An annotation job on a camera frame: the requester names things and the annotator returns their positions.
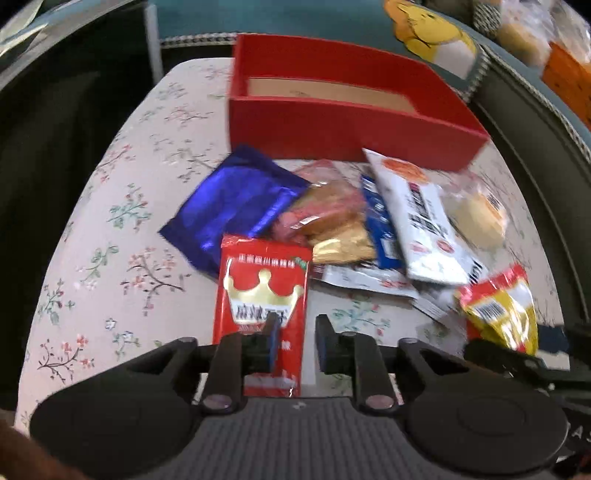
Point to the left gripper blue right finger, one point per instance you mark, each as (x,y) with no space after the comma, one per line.
(335,351)

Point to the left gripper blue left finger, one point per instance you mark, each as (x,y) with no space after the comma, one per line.
(259,350)

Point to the red crown snack packet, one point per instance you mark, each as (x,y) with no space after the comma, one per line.
(259,277)

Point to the white duck gizzard packet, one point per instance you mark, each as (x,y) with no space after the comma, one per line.
(366,277)

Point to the red yellow snack packet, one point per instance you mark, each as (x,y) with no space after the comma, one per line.
(501,310)

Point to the blue white candy packet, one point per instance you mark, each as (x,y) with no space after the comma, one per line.
(380,227)

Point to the gold foil snack packet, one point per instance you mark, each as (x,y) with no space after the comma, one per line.
(348,243)

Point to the white noodle snack packet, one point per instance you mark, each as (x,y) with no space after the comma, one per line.
(425,235)

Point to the pink clear snack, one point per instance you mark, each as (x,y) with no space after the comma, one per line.
(329,202)

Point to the blue foil snack packet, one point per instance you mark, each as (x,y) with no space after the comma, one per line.
(243,196)

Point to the clear yellow pastry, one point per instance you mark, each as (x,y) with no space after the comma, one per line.
(476,211)

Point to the white Kaprons wafer packet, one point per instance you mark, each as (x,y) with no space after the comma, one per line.
(439,302)

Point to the floral tablecloth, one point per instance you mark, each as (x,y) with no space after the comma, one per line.
(115,288)

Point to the red cardboard box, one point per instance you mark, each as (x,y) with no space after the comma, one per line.
(301,98)

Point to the black side table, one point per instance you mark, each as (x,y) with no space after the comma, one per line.
(62,102)

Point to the teal lion sofa cover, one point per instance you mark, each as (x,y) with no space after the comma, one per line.
(403,27)

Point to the orange plastic basket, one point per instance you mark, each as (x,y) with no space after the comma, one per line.
(570,80)

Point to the clear plastic bag of food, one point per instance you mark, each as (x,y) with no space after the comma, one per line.
(528,30)

